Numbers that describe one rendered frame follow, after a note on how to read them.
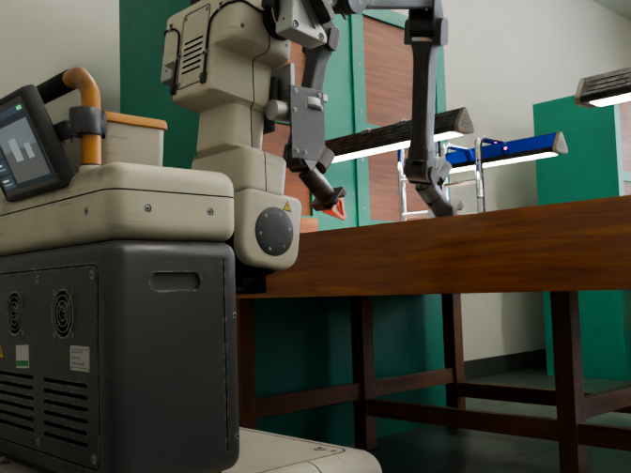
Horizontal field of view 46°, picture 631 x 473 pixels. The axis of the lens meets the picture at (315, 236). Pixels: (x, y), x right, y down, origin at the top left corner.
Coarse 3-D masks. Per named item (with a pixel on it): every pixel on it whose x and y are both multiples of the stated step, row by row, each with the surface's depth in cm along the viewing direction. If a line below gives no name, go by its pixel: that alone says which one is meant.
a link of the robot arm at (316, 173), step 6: (318, 162) 214; (318, 168) 215; (300, 174) 213; (306, 174) 211; (312, 174) 211; (318, 174) 212; (306, 180) 212; (312, 180) 212; (318, 180) 212; (306, 186) 214; (312, 186) 213
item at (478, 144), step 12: (444, 144) 267; (480, 144) 255; (492, 144) 262; (504, 144) 265; (444, 156) 265; (480, 156) 254; (480, 168) 254; (468, 180) 257; (480, 180) 254; (444, 192) 264; (480, 192) 253; (480, 204) 253
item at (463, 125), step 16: (448, 112) 215; (464, 112) 211; (384, 128) 233; (400, 128) 226; (448, 128) 211; (464, 128) 211; (336, 144) 246; (352, 144) 240; (368, 144) 234; (384, 144) 229
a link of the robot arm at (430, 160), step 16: (448, 32) 189; (416, 48) 190; (432, 48) 189; (416, 64) 191; (432, 64) 191; (416, 80) 192; (432, 80) 192; (416, 96) 193; (432, 96) 194; (416, 112) 194; (432, 112) 195; (416, 128) 195; (432, 128) 197; (416, 144) 196; (432, 144) 197; (416, 160) 200; (432, 160) 198; (416, 176) 199
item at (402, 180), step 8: (368, 128) 239; (400, 152) 249; (400, 160) 249; (400, 168) 248; (400, 176) 248; (400, 184) 248; (400, 192) 248; (400, 200) 248; (400, 208) 248; (400, 216) 248; (408, 216) 245; (416, 216) 243
